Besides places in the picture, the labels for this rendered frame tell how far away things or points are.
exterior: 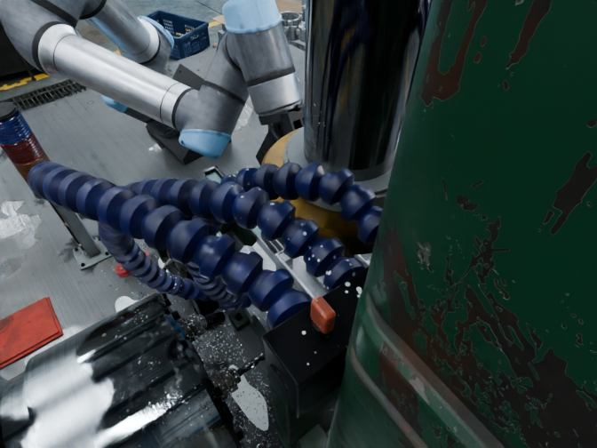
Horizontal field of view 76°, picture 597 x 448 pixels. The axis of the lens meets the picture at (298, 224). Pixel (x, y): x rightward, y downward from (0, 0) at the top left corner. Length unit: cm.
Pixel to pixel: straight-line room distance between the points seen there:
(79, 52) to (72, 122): 87
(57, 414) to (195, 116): 43
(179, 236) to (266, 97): 41
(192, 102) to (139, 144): 79
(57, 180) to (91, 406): 31
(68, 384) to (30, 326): 55
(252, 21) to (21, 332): 81
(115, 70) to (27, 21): 18
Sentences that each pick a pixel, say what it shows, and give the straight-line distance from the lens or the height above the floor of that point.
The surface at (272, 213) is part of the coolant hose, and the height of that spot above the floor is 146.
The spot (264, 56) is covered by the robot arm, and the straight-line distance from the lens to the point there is 56.
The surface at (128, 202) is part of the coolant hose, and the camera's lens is 20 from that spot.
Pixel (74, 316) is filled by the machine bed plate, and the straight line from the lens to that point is 103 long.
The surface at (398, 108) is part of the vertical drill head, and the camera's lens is 32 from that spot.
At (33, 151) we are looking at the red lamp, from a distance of 90.
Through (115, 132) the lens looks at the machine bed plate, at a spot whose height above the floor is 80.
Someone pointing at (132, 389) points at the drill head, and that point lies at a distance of 49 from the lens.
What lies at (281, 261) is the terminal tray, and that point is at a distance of 55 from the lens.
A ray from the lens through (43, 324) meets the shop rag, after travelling 104.
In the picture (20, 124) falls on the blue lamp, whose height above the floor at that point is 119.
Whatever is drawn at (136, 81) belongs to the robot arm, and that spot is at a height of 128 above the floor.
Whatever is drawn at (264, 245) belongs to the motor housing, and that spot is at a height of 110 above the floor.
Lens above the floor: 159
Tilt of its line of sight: 48 degrees down
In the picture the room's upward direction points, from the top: straight up
